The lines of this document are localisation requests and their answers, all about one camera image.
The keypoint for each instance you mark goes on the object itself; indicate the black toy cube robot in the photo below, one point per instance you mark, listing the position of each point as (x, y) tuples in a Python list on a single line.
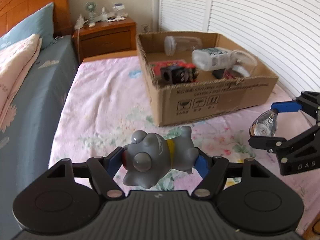
[(179, 73)]

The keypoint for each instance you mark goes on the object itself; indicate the grey elephant toy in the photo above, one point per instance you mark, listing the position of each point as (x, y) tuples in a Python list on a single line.
[(149, 157)]

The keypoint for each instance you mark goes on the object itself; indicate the clear dome watch case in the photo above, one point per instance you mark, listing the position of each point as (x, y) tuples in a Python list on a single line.
[(265, 125)]

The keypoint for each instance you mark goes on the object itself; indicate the wooden nightstand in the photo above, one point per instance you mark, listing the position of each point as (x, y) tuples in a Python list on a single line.
[(105, 38)]

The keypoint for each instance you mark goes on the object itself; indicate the wooden headboard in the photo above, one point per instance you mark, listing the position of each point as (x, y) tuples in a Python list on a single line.
[(14, 11)]

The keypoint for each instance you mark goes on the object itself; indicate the pink floral quilt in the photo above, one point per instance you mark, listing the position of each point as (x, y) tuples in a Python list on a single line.
[(16, 61)]

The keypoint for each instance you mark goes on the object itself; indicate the pink floral cloth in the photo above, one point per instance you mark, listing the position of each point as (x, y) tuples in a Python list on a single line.
[(108, 101)]

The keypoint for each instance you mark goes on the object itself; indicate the clear spray bottle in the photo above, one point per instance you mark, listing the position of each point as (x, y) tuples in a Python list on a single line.
[(103, 15)]

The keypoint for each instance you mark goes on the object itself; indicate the blue bed sheet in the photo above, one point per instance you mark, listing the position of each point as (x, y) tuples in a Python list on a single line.
[(26, 142)]

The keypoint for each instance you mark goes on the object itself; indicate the clear plastic jar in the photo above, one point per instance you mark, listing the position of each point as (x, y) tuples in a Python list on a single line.
[(177, 44)]

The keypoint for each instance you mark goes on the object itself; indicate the cardboard box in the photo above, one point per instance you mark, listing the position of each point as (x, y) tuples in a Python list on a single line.
[(205, 98)]

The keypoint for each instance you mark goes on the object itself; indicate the pink red book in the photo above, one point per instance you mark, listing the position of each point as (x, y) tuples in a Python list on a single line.
[(157, 65)]

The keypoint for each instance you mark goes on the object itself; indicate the blue pillow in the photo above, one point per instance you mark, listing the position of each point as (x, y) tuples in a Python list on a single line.
[(40, 22)]

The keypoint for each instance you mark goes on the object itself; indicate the red toy cube robot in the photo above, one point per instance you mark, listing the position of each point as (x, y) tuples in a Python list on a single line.
[(223, 74)]

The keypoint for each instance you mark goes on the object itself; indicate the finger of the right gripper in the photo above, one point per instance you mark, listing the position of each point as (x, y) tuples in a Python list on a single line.
[(276, 144), (286, 106)]

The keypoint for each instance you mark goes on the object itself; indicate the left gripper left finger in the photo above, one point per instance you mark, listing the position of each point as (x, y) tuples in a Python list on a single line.
[(102, 171)]

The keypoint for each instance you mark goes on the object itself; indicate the small green desk fan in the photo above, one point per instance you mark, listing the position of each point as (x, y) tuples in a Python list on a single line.
[(90, 8)]

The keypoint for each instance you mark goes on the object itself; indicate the medical wipes plastic canister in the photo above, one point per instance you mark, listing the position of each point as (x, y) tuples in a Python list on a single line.
[(211, 59)]

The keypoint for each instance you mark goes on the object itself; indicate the white power strip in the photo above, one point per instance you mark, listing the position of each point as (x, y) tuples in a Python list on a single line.
[(79, 23)]

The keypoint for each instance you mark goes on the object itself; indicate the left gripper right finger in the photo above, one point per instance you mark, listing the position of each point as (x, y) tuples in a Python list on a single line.
[(212, 171)]

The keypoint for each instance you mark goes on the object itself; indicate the white box on nightstand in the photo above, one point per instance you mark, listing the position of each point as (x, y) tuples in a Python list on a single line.
[(119, 9)]

